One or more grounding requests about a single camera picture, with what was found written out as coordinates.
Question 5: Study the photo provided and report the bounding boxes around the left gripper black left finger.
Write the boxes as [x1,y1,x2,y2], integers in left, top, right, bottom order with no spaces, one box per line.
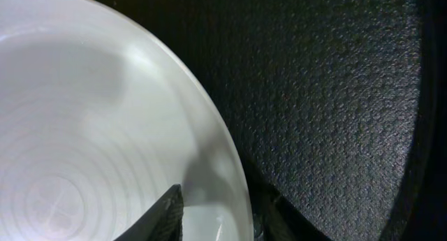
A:
[115,184,184,241]

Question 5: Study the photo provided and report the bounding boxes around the round black tray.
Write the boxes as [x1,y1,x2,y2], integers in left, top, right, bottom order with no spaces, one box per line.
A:
[96,0,446,240]

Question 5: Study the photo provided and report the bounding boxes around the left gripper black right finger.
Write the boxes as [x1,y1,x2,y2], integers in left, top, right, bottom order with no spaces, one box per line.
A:
[253,191,330,241]

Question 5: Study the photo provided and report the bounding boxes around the grey plate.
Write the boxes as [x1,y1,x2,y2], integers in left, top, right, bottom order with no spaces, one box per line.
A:
[1,0,254,240]

